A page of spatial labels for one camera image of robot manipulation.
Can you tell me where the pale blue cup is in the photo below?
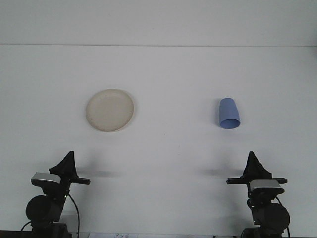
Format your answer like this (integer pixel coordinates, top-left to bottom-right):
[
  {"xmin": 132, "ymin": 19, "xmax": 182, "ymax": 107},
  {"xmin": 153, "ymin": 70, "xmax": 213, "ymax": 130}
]
[{"xmin": 218, "ymin": 97, "xmax": 241, "ymax": 130}]

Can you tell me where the pale round plate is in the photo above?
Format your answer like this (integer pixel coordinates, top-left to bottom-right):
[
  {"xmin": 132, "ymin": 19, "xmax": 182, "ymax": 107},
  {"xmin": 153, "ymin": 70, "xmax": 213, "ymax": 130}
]
[{"xmin": 85, "ymin": 88, "xmax": 135, "ymax": 132}]

